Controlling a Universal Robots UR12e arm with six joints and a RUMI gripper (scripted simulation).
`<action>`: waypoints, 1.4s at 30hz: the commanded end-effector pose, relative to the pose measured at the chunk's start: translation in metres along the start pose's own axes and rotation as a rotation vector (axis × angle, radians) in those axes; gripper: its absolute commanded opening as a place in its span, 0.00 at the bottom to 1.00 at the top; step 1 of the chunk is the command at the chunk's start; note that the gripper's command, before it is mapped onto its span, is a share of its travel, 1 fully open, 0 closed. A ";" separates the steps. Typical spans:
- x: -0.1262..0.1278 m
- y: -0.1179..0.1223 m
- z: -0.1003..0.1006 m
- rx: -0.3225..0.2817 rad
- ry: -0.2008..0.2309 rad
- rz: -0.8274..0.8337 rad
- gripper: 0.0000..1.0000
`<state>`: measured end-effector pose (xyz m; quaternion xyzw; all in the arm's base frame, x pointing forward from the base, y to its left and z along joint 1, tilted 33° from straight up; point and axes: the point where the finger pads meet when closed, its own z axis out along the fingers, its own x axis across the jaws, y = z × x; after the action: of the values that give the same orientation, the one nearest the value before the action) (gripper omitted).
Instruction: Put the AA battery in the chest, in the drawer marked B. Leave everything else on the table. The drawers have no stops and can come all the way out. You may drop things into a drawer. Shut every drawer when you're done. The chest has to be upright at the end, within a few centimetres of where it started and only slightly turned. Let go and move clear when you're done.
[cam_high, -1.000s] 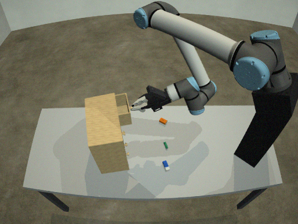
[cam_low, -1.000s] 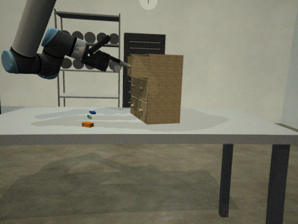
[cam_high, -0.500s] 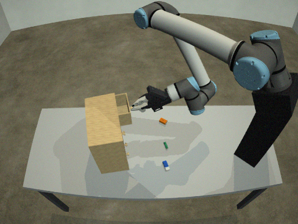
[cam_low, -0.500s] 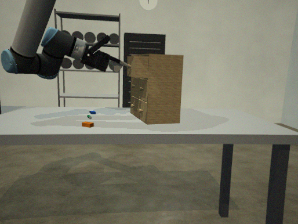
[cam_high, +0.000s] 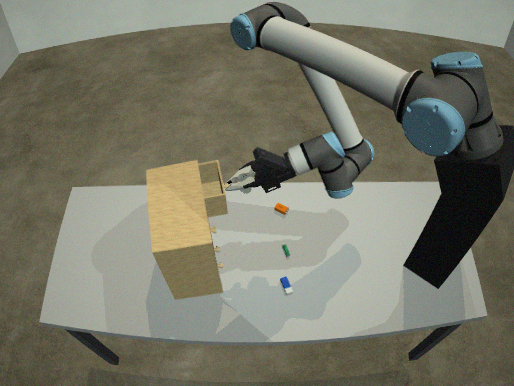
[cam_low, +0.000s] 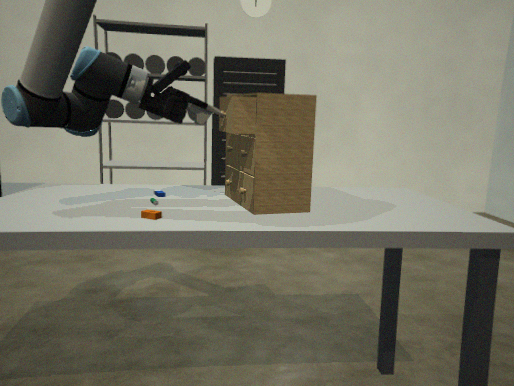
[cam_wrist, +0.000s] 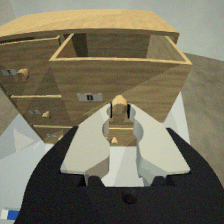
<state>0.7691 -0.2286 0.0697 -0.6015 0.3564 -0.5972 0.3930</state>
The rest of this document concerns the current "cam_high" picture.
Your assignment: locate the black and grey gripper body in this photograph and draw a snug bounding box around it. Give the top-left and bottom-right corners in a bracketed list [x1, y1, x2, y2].
[252, 152, 296, 193]

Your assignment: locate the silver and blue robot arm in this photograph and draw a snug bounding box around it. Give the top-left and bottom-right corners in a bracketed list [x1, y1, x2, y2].
[230, 2, 504, 199]

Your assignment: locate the blue and white eraser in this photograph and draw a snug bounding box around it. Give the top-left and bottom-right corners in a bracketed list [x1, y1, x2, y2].
[280, 276, 293, 295]

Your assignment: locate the light wooden chest of drawers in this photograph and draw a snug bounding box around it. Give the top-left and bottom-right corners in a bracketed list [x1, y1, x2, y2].
[146, 160, 223, 300]

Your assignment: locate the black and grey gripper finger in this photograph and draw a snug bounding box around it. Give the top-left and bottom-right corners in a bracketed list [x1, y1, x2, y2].
[225, 177, 266, 194]
[226, 160, 256, 184]

